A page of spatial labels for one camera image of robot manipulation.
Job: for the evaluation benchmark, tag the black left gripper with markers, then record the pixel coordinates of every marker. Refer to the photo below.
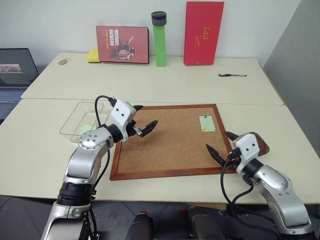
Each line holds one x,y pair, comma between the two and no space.
131,130

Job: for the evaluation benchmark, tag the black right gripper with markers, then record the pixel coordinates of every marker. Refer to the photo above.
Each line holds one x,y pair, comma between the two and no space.
231,158

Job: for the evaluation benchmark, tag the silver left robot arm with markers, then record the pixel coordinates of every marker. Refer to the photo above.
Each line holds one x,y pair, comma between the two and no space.
85,160

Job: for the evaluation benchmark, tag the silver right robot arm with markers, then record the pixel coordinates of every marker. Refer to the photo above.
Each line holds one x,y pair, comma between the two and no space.
280,190

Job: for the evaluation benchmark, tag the light green paper note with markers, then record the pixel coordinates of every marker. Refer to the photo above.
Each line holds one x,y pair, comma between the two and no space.
209,124

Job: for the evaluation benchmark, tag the wood framed cork board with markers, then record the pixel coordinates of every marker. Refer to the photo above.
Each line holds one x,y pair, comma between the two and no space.
170,140

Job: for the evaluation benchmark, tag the brown wooden dish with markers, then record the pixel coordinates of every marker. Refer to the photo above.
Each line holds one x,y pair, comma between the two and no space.
261,146

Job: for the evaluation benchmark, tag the clear plastic tray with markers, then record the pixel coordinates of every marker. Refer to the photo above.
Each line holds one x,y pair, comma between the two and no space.
75,117

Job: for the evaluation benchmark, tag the black pen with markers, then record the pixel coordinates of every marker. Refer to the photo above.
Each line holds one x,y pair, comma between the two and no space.
232,75

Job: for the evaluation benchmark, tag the green bottle with grey cap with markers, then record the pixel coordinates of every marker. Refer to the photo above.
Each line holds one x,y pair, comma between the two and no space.
160,45

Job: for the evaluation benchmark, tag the red Michael Jackson book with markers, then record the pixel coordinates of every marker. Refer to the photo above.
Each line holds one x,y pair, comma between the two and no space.
122,45

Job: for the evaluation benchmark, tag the large dark rounded shape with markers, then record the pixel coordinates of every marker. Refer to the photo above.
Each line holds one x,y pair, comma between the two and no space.
207,222

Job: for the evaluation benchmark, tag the yellow sponge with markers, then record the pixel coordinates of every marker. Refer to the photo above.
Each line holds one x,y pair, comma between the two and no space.
92,56

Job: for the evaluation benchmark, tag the grey partition panel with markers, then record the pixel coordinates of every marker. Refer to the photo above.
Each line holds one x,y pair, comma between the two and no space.
295,75

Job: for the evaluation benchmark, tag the tall red book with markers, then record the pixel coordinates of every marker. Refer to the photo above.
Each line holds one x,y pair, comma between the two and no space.
202,30

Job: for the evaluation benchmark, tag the dark rounded shape with red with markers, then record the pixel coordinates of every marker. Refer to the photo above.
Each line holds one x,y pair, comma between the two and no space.
138,227

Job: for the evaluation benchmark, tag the dark laptop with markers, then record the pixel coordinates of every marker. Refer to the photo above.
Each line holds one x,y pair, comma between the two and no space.
15,70

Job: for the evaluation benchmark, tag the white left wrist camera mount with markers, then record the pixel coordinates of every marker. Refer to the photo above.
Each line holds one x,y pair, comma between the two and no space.
122,111

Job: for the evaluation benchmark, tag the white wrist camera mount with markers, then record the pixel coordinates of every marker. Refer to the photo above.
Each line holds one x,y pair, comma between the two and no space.
247,147
122,111

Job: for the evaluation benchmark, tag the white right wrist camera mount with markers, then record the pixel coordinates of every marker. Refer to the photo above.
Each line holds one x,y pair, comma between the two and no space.
247,147

